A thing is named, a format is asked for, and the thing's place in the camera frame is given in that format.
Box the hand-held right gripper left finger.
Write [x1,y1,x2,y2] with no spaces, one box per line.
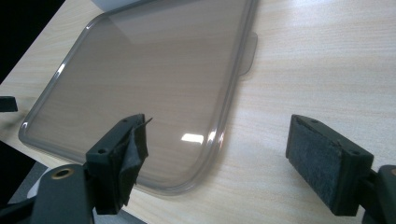
[85,113,154,216]

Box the white box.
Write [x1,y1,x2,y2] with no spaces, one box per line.
[91,0,148,13]

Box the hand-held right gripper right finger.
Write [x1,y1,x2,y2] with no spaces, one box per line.
[285,114,375,217]

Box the transparent grey plastic tray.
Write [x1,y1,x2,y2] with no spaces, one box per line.
[18,0,260,196]

